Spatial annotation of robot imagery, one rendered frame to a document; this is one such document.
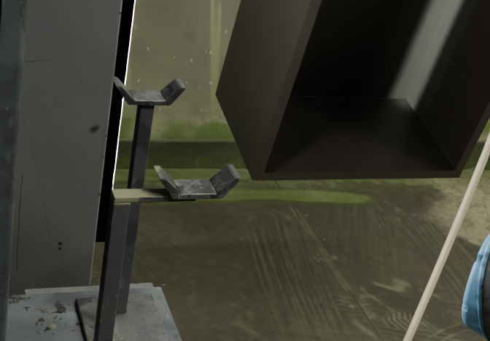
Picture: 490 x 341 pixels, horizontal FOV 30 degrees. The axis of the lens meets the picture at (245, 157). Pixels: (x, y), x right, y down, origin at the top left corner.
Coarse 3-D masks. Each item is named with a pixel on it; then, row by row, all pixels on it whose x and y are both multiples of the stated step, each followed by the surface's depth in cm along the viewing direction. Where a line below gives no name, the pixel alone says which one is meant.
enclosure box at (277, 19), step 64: (256, 0) 220; (320, 0) 193; (384, 0) 243; (448, 0) 249; (256, 64) 220; (320, 64) 252; (384, 64) 258; (448, 64) 249; (256, 128) 221; (320, 128) 247; (384, 128) 255; (448, 128) 250
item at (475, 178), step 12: (480, 168) 186; (468, 192) 187; (468, 204) 187; (456, 216) 188; (456, 228) 187; (444, 252) 188; (432, 276) 188; (432, 288) 188; (420, 300) 189; (420, 312) 188; (408, 336) 188
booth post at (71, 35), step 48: (48, 0) 131; (96, 0) 133; (48, 48) 135; (96, 48) 137; (48, 96) 138; (96, 96) 141; (48, 144) 142; (96, 144) 145; (48, 192) 147; (96, 192) 149; (48, 240) 151
